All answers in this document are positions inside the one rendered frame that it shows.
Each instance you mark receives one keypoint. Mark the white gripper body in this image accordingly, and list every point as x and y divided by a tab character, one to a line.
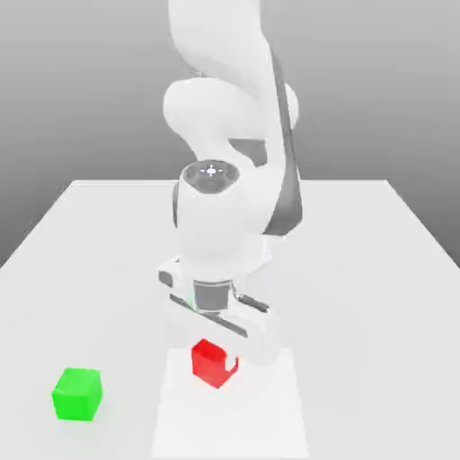
257	336

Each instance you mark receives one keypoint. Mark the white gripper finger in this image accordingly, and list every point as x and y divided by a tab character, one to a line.
230	361

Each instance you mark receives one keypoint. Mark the small red cube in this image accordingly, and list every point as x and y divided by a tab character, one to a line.
208	366

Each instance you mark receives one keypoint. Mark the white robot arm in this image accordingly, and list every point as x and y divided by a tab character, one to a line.
215	222

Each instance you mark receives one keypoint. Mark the small green cube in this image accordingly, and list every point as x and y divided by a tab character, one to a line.
76	394

